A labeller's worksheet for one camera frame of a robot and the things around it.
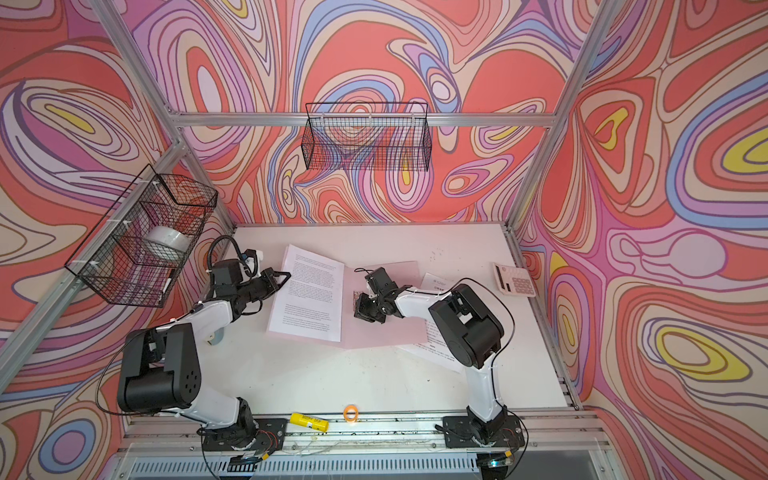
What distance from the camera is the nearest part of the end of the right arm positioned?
2.41 ft

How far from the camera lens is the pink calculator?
1005 mm

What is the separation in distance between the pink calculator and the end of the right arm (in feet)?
1.39
